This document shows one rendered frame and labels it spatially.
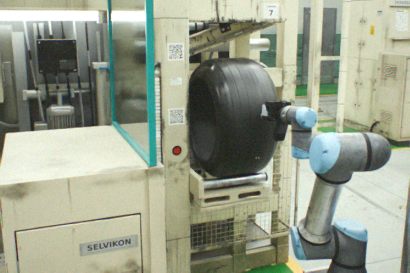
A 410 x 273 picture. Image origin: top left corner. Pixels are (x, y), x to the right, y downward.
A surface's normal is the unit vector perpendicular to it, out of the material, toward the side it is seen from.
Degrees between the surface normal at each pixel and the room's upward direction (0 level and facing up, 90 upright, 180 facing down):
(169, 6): 90
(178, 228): 90
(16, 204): 90
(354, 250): 90
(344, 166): 111
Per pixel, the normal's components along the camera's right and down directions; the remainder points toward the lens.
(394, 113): -0.95, 0.06
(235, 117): 0.10, 0.00
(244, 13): 0.36, 0.19
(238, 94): 0.32, -0.33
